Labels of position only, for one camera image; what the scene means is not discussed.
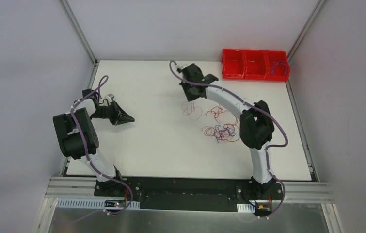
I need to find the pink thin cable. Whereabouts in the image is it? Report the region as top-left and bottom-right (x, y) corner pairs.
(181, 100), (204, 121)

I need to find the lavender thin cable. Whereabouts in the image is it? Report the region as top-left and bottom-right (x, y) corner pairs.
(269, 58), (297, 78)

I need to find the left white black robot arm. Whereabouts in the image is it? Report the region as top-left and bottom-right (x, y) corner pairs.
(52, 89), (135, 197)

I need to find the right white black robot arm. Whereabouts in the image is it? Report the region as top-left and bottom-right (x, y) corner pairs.
(175, 63), (276, 199)

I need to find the red three-compartment plastic bin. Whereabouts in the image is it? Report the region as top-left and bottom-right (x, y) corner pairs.
(221, 49), (290, 82)

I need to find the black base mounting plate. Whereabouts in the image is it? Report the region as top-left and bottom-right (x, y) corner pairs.
(94, 177), (283, 212)

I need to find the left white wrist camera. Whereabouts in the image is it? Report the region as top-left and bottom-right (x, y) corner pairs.
(105, 93), (115, 101)

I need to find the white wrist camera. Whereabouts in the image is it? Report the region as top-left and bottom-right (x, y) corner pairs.
(175, 64), (187, 73)
(105, 93), (115, 101)

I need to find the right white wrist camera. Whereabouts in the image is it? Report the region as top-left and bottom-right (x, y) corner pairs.
(175, 64), (187, 73)

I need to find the aluminium front rail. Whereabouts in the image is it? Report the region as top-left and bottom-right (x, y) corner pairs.
(45, 177), (335, 204)

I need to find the white slotted cable duct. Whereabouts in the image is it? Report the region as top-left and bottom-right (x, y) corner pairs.
(56, 198), (129, 210)

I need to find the left aluminium frame post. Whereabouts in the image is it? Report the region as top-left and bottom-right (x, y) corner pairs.
(58, 0), (98, 66)

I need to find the aluminium frame post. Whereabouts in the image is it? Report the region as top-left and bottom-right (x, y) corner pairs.
(287, 0), (328, 61)
(58, 0), (98, 66)

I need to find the right aluminium frame post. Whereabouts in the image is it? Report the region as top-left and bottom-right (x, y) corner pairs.
(287, 0), (328, 61)

